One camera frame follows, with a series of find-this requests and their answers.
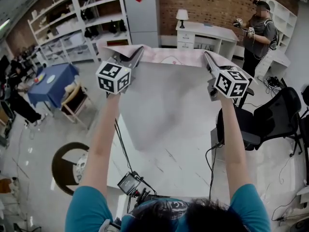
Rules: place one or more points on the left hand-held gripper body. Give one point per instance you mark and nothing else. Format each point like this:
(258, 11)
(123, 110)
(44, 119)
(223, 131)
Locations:
(112, 77)

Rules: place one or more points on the light wooden chair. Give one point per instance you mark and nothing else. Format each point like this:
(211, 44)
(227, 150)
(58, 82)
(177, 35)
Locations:
(77, 105)

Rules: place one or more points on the red fruit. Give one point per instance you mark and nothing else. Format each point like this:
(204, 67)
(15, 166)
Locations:
(36, 80)

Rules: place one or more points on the white bookcase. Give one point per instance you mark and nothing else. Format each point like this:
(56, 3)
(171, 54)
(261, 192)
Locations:
(283, 20)

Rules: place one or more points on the white table lamp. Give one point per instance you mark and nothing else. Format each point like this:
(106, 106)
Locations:
(182, 16)

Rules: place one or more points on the floral round seat cushion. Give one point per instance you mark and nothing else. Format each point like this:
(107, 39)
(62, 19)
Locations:
(80, 169)

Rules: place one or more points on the white drawer desk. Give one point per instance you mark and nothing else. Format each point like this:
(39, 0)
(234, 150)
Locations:
(275, 63)

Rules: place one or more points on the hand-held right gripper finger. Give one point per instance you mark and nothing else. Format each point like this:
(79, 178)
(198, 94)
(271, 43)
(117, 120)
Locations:
(215, 63)
(210, 64)

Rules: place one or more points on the person's right forearm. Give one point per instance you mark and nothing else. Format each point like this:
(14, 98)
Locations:
(235, 144)

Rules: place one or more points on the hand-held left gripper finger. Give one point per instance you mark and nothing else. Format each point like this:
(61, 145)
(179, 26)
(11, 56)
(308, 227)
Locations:
(135, 60)
(130, 56)

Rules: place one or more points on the person's teal shirt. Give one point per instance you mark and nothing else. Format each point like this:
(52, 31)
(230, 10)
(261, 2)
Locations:
(84, 210)

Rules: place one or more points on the white shelving rack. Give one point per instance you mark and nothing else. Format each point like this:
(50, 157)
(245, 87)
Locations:
(60, 33)
(106, 20)

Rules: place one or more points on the white plate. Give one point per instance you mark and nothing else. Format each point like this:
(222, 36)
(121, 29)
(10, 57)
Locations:
(50, 79)

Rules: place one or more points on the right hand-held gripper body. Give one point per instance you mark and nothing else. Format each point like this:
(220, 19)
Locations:
(231, 83)

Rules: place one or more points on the pink checked tablecloth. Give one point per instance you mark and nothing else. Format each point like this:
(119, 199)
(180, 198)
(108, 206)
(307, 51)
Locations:
(169, 93)

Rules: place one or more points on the black office chair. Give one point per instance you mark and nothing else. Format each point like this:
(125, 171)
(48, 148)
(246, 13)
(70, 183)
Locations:
(305, 103)
(275, 115)

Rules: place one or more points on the white desk with drawers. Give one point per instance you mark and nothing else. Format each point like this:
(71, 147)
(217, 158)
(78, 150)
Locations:
(205, 36)

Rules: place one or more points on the white marble table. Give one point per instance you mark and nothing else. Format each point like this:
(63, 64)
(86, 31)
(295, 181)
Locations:
(173, 168)

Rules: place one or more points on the round dark wicker chair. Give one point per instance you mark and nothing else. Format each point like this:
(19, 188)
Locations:
(60, 168)

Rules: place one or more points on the grey white fridge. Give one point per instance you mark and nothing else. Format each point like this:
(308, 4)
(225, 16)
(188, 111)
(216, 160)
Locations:
(142, 20)

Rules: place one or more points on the blue cloth covered table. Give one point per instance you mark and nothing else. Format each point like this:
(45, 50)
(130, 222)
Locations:
(55, 84)

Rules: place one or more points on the person's left forearm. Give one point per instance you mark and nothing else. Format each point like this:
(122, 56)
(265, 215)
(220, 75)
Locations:
(101, 139)

